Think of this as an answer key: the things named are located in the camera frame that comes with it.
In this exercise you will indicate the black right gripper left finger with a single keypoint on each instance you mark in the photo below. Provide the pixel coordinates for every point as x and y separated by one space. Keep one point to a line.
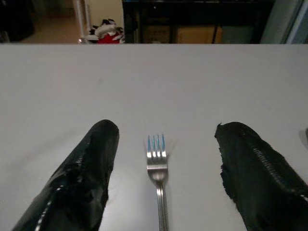
79 183

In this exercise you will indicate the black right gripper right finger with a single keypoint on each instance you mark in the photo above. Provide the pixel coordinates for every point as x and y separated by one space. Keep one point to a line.
260 183

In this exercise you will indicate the silver metal fork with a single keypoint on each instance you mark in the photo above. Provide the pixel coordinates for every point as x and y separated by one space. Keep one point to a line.
157 170

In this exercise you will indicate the tan cardboard box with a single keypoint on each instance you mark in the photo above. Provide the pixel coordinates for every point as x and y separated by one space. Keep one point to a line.
197 34

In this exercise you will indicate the grey curtain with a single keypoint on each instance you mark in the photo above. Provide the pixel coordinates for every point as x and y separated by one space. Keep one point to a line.
279 21

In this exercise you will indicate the white metal stand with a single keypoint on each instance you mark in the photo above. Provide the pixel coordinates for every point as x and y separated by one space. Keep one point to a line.
81 19

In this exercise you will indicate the dark brown cardboard box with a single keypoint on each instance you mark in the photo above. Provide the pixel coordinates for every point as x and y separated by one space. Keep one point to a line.
156 34

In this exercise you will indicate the black chair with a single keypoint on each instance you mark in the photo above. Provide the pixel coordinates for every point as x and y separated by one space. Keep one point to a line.
14 21

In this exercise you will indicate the black shelf cabinet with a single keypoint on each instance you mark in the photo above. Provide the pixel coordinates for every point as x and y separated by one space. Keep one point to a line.
192 14

